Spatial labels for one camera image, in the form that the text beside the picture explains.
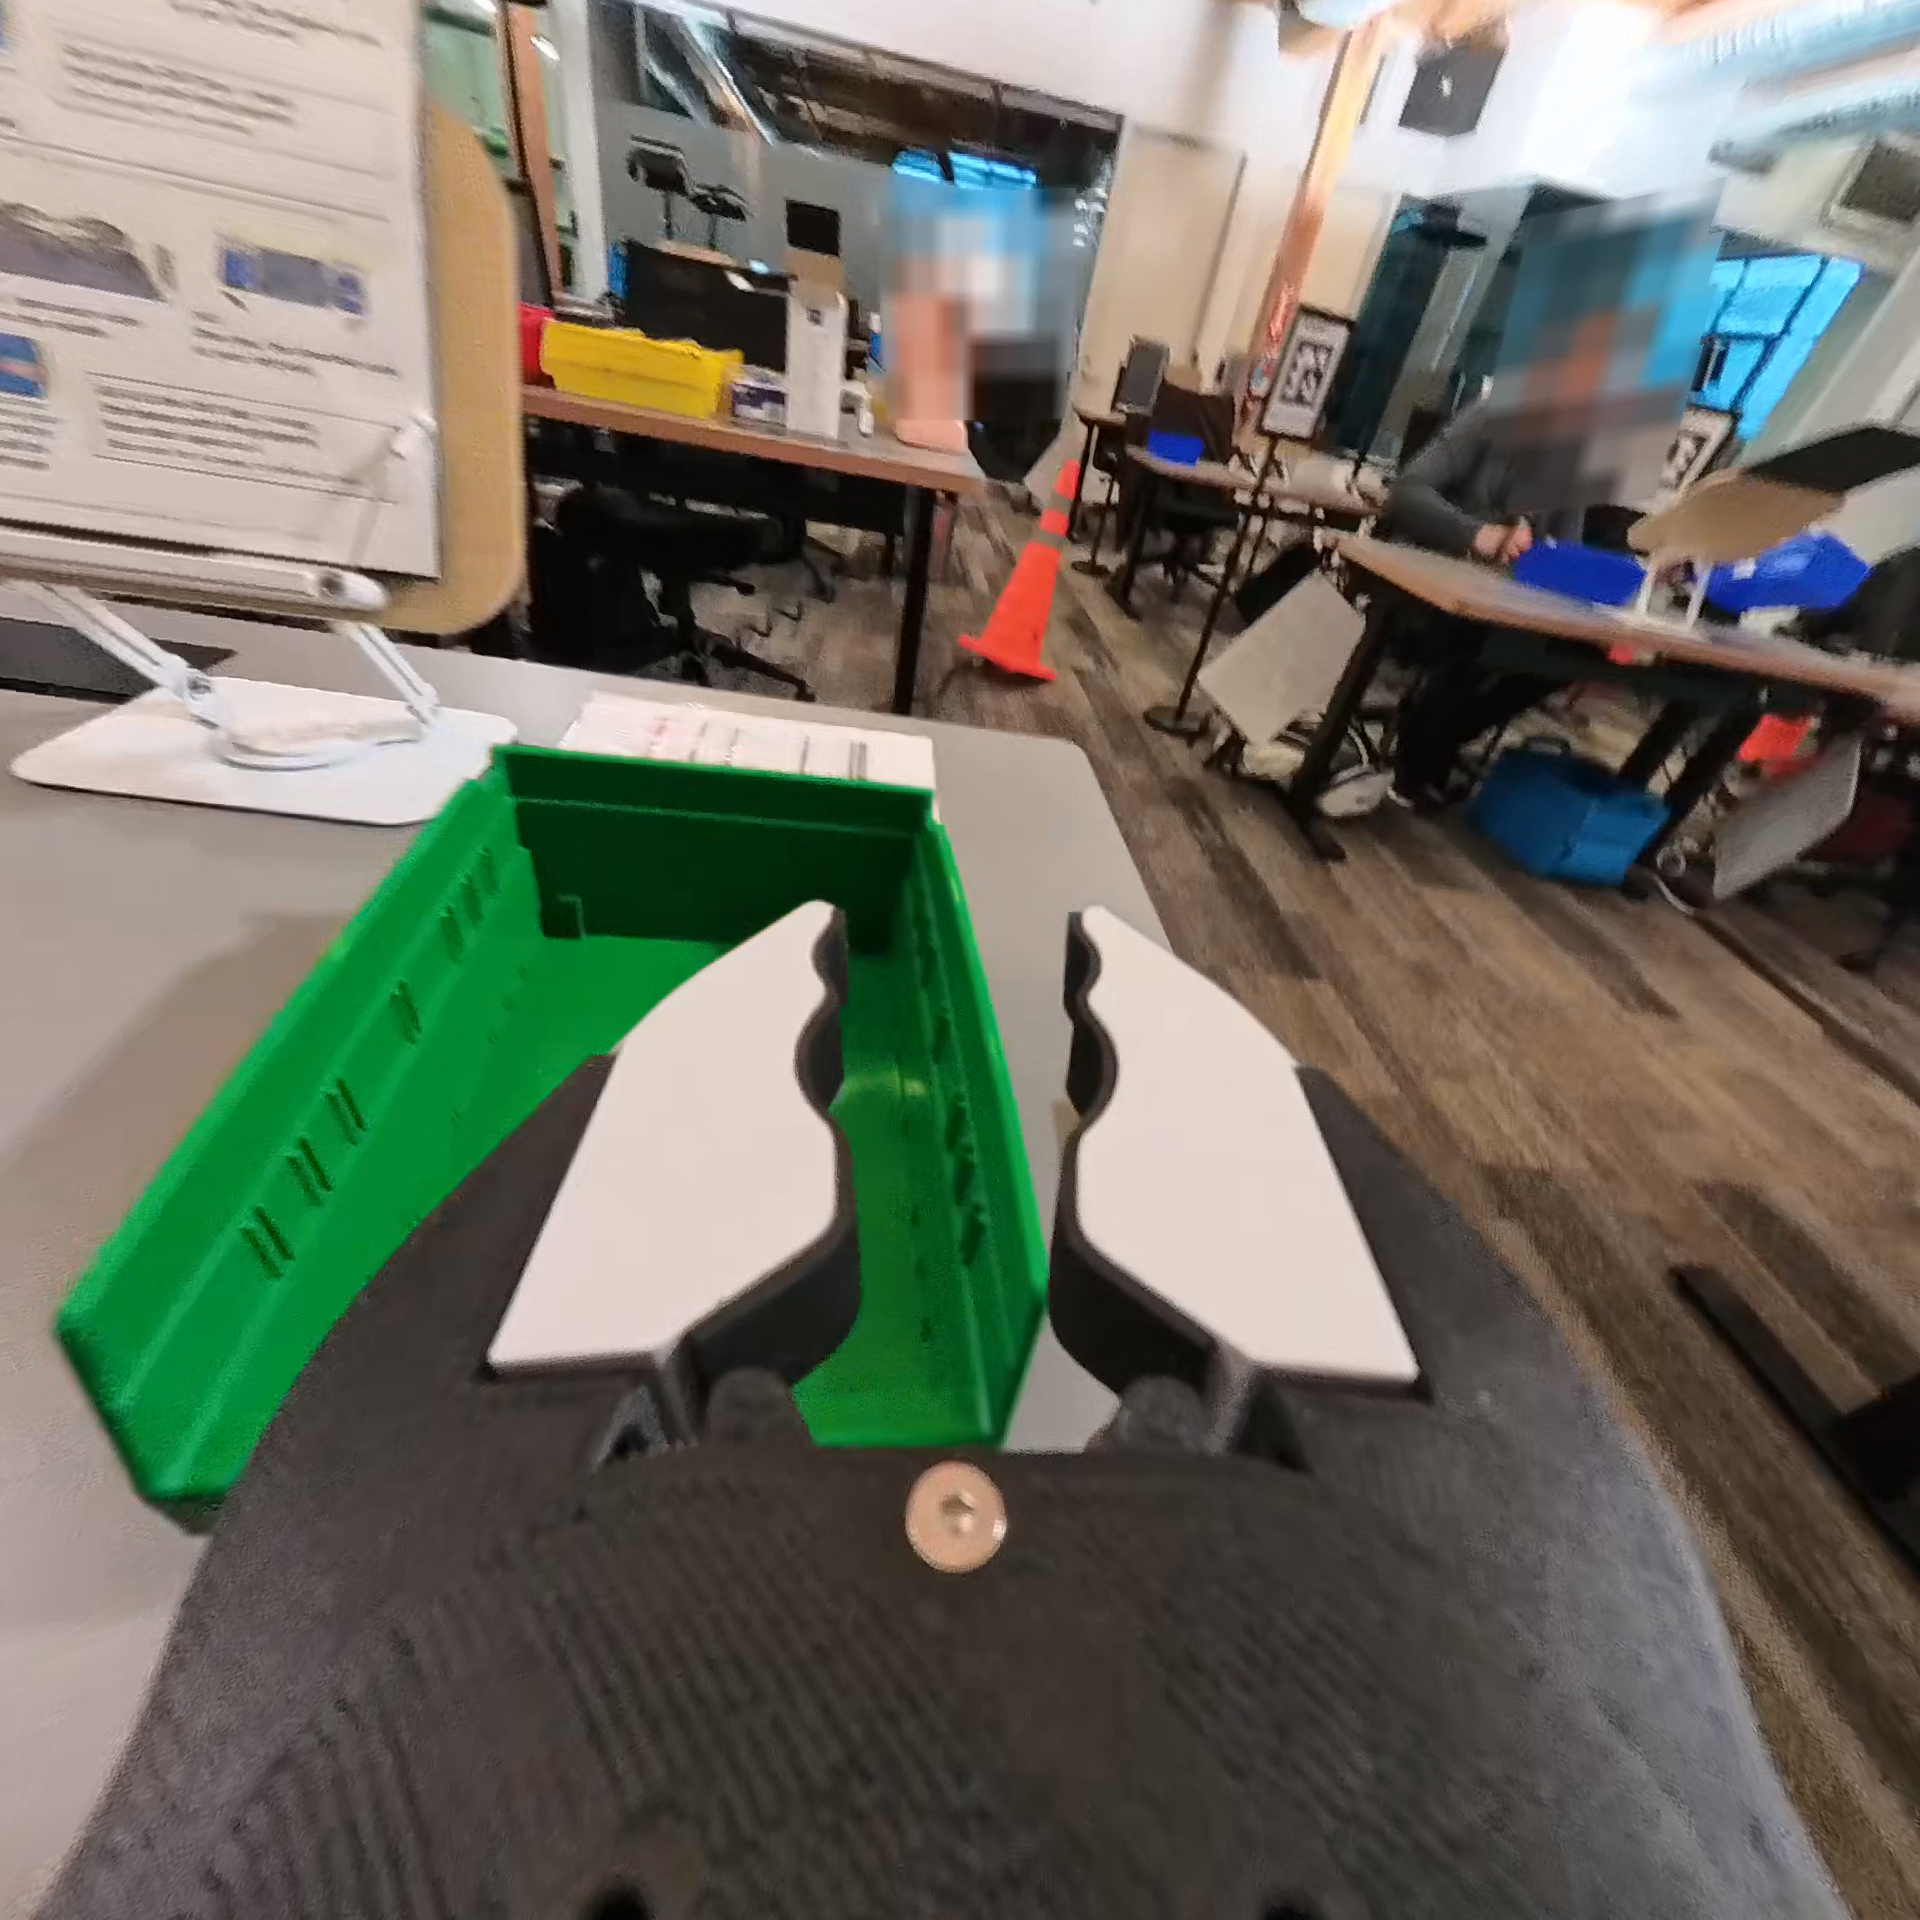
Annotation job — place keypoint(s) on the wooden post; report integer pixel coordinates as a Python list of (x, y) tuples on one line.
[(1320, 195)]

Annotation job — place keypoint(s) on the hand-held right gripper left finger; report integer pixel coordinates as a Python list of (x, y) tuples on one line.
[(675, 1184)]

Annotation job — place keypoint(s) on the green plastic bin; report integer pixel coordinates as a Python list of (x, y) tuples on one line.
[(452, 1020)]

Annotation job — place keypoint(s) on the white standing sign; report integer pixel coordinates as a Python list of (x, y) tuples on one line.
[(815, 368)]

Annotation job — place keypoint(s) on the large blue bin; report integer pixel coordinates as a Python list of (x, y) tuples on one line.
[(1569, 820)]

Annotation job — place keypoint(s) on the marker sign on stand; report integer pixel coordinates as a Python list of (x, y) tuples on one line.
[(1307, 376)]

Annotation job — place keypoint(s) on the white leaning board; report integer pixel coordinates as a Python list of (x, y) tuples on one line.
[(1284, 662)]

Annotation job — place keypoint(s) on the black office chair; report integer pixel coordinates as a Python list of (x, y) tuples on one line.
[(645, 585)]

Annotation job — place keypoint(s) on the orange traffic cone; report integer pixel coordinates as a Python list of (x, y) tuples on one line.
[(1028, 600)]

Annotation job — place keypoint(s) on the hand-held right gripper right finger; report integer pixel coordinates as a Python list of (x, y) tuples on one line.
[(1230, 1184)]

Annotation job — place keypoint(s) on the black stanchion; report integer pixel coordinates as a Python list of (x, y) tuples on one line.
[(1185, 721)]

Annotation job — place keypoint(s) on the yellow bin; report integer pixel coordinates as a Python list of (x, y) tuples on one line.
[(639, 373)]

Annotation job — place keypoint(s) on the white paper sheet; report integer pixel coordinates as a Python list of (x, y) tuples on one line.
[(734, 744)]

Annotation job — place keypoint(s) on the black desk mat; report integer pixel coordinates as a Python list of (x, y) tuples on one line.
[(89, 662)]

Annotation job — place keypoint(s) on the printed instruction sheet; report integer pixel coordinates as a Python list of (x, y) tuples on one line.
[(196, 271)]

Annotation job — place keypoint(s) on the mannequin head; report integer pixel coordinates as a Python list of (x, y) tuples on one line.
[(931, 428)]

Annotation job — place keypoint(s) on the black monitor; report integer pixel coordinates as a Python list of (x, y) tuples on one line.
[(699, 307)]

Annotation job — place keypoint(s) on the red bin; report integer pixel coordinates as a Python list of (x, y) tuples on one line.
[(536, 348)]

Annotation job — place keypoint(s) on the white stand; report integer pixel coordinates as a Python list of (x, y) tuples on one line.
[(270, 751)]

